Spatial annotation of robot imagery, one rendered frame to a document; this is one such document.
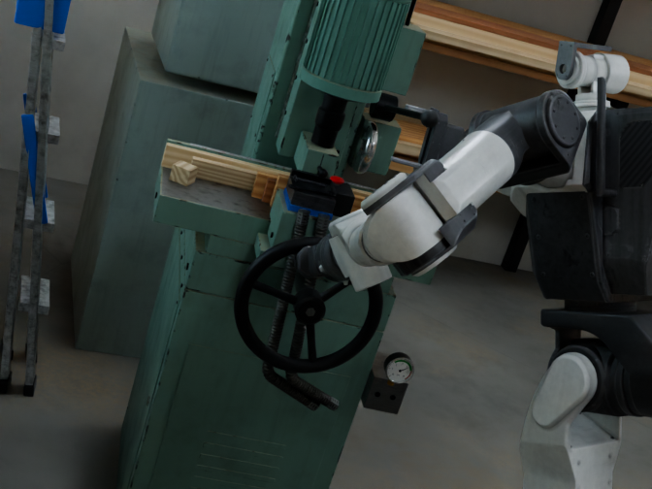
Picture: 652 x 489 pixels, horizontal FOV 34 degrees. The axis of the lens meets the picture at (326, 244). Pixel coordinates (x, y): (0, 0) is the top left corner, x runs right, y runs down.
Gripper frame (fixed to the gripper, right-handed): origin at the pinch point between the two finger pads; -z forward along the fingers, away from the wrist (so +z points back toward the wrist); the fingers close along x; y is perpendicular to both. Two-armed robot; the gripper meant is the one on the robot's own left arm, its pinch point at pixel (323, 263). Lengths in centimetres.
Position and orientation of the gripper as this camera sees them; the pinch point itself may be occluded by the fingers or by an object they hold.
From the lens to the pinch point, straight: 197.4
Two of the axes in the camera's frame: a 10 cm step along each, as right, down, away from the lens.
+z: 2.5, -1.1, -9.6
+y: -0.8, -9.9, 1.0
